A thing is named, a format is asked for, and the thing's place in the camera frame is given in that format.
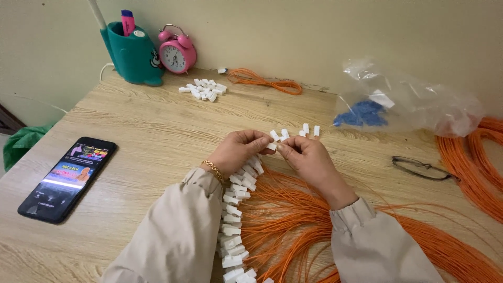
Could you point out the white plastic connector housing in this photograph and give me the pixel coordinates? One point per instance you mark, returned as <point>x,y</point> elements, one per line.
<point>285,133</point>
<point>316,130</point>
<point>271,146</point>
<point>274,135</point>
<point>301,133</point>
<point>305,127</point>

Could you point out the person's right hand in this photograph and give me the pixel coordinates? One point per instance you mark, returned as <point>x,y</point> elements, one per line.
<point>312,165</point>

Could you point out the white stick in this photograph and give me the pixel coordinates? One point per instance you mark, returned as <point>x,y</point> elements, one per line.
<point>97,15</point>

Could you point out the black-rimmed eyeglasses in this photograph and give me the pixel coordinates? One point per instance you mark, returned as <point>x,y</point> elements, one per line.
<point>422,169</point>

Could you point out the clear plastic bag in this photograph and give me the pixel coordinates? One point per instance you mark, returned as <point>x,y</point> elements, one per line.
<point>428,102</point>

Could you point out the green cloth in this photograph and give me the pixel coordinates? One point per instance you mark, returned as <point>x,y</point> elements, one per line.
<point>21,145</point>

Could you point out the person's left hand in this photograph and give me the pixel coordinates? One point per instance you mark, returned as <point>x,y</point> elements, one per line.
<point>232,151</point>

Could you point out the white paper label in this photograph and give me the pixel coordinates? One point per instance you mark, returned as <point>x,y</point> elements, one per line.
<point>382,99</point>

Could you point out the dark wooden furniture piece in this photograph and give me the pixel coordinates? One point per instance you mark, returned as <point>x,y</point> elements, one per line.
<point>7,120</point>

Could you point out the heap of blue small parts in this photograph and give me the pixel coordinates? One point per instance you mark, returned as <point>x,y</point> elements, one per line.
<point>363,114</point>

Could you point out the pink twin-bell alarm clock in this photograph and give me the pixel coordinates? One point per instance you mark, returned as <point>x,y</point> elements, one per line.
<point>177,55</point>

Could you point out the teal elephant pen holder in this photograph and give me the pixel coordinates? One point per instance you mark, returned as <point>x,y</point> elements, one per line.
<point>131,57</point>

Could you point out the black smartphone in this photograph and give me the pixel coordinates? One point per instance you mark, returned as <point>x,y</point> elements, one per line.
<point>66,179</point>

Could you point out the pink highlighter marker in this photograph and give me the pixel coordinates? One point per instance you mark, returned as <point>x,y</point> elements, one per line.
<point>127,22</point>

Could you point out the pile of loose white connectors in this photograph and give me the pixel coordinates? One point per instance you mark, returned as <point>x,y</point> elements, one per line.
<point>204,89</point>

